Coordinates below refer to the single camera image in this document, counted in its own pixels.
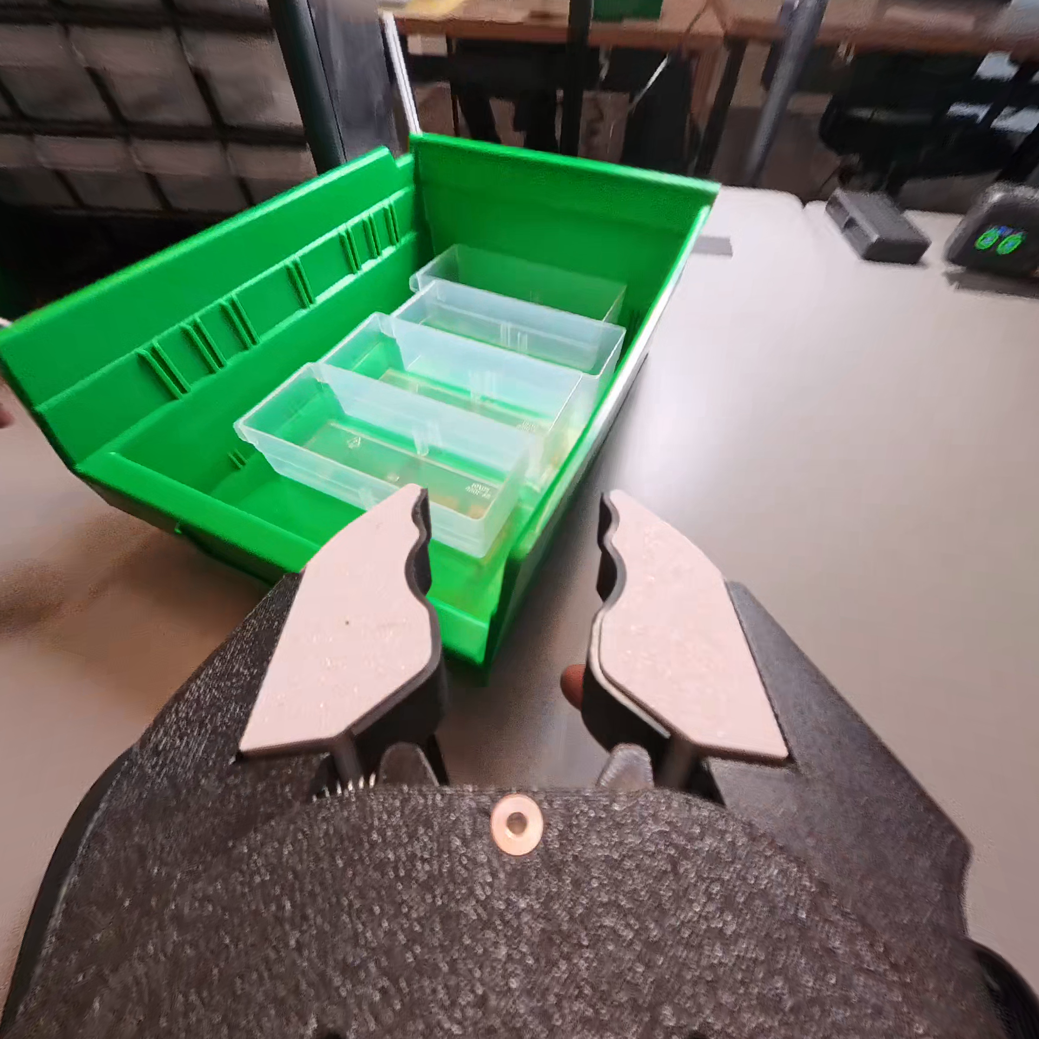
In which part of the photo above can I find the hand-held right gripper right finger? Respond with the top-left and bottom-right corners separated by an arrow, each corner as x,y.
582,489 -> 792,787

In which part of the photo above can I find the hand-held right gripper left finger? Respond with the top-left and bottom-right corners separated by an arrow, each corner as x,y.
237,484 -> 449,782

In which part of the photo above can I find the clear plastic drawer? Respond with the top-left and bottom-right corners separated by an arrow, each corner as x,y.
323,312 -> 600,488
234,363 -> 530,561
392,280 -> 628,379
408,244 -> 628,326

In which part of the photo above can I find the green plastic bin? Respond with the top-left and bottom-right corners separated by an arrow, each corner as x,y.
0,132 -> 722,668

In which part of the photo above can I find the pale grey desk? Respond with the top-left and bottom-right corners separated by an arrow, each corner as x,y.
0,185 -> 1039,975

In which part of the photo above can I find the black box device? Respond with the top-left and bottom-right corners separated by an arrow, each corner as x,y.
825,188 -> 931,263

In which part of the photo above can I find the black device with green stickers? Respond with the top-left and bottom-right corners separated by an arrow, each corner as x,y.
945,182 -> 1039,279

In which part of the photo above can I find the black office chair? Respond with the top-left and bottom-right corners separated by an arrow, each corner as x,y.
818,50 -> 1039,193

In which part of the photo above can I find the dark metal post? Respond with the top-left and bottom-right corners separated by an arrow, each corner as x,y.
268,0 -> 352,175

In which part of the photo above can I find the grey metal post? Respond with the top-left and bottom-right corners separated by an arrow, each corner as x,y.
742,0 -> 823,185

